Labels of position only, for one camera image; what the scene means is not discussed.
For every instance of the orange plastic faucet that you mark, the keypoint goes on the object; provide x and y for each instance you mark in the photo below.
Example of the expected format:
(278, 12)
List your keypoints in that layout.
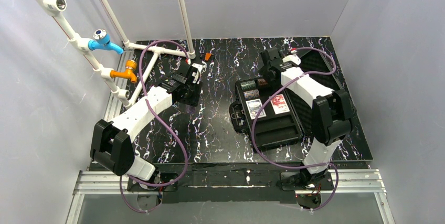
(128, 72)

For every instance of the blue playing card deck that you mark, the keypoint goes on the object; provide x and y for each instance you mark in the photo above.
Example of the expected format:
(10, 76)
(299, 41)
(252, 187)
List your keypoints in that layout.
(253, 107)

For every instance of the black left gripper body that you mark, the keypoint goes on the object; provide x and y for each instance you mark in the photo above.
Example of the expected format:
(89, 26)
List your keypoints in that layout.
(194, 68)

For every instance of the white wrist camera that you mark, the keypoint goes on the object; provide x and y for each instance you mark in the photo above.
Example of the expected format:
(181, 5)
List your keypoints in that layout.
(196, 72)
(292, 58)

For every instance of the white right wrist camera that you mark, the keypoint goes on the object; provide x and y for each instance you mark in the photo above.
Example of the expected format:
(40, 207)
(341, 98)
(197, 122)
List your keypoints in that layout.
(292, 58)

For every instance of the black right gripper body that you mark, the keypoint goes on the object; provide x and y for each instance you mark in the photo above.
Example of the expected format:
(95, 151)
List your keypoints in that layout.
(270, 61)

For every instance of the aluminium rail frame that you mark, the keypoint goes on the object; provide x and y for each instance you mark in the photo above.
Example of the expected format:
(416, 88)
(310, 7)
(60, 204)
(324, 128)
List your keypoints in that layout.
(242, 177)

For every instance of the blue plastic faucet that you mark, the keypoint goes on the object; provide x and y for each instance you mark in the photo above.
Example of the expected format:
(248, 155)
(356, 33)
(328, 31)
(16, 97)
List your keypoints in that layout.
(102, 41)

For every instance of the orange black poker chip stack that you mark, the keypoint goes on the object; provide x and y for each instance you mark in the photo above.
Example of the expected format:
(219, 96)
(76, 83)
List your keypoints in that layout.
(262, 83)

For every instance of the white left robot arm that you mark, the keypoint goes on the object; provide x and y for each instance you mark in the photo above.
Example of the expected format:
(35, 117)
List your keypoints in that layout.
(112, 141)

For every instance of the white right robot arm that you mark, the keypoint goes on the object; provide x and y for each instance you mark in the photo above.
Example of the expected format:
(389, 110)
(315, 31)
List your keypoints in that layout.
(331, 110)

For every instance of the black poker set case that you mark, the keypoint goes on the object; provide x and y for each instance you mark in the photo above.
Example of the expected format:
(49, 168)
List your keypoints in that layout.
(270, 130)

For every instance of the small orange black clip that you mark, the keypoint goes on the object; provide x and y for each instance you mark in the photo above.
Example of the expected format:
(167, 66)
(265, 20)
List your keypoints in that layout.
(206, 57)

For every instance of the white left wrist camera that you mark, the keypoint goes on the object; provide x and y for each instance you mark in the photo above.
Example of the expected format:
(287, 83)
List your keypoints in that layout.
(196, 72)

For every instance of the red playing card deck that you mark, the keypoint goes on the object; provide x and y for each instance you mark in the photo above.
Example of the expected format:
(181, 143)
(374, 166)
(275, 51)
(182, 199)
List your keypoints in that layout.
(279, 104)

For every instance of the white pvc pipe frame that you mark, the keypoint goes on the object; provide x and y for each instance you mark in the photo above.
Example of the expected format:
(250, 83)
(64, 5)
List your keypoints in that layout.
(125, 86)

